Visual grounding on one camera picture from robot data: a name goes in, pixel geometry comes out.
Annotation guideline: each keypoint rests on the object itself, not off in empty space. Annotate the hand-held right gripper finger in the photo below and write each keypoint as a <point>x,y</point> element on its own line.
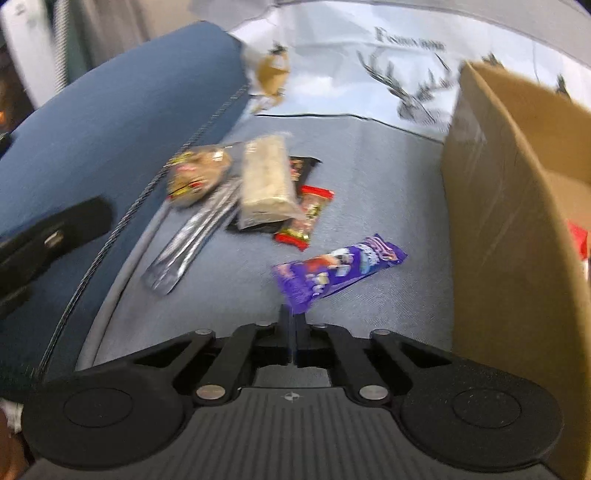
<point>288,332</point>
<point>299,337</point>

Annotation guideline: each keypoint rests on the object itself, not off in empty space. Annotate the purple snack packet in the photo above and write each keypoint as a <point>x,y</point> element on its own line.
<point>332,270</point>

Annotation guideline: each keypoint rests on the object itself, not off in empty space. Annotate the red candy packet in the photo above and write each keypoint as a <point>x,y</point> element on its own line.
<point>314,207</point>

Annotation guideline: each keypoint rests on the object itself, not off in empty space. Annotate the silver sachet strip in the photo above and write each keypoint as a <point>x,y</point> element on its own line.
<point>184,244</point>

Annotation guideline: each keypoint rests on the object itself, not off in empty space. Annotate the white crisp bar packet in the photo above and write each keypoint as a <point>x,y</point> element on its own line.
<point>268,180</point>

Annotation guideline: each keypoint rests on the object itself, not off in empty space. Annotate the black snack packet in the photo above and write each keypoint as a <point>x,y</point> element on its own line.
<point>302,166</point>

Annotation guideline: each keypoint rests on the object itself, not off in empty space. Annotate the brown nut snack packet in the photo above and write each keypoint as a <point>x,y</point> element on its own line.
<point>198,173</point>

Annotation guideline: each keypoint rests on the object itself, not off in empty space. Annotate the brown cardboard box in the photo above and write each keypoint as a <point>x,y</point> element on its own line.
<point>498,230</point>

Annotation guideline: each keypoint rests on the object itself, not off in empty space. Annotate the red and white packet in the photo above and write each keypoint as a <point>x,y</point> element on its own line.
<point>581,242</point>

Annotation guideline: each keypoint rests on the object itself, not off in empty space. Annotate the blue sofa cushion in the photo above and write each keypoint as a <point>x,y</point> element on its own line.
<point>115,115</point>

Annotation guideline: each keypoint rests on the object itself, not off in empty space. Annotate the white appliance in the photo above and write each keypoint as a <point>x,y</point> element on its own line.
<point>21,50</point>

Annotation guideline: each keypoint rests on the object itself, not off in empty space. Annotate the grey curtain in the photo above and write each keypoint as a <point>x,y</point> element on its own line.
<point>115,32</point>

